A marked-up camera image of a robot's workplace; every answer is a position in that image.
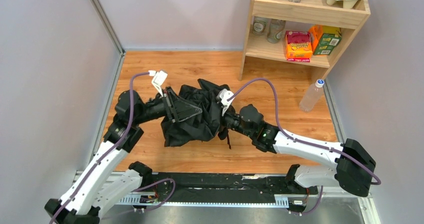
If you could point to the black folding umbrella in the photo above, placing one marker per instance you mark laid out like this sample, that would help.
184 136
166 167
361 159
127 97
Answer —
204 126

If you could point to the glass jar left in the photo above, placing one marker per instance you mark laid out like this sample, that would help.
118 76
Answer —
259 25

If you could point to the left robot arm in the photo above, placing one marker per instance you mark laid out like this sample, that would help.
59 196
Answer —
109 159

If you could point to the aluminium frame rail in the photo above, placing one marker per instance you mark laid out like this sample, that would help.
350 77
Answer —
144 199

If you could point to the green orange carton box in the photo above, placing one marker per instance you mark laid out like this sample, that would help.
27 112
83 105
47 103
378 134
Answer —
324 39

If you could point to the wooden shelf unit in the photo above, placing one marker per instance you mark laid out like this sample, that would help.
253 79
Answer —
314 12

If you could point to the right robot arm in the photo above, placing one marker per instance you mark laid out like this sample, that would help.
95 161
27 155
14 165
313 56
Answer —
344 164

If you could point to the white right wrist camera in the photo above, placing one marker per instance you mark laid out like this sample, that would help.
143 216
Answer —
225 97

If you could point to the clear plastic water bottle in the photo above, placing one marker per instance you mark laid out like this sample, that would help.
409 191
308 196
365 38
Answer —
312 95

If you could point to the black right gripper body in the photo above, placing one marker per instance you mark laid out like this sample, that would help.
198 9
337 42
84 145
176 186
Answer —
226 118

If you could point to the glass jar right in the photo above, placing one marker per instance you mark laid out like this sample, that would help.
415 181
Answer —
275 30

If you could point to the orange pink sponge box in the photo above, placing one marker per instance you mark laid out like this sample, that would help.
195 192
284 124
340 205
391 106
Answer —
298 46

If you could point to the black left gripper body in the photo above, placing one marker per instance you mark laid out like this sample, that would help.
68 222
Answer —
170 105

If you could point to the glass jar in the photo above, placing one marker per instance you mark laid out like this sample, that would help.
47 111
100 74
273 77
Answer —
259 25
275 30

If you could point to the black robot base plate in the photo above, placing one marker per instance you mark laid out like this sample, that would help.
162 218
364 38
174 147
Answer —
226 188

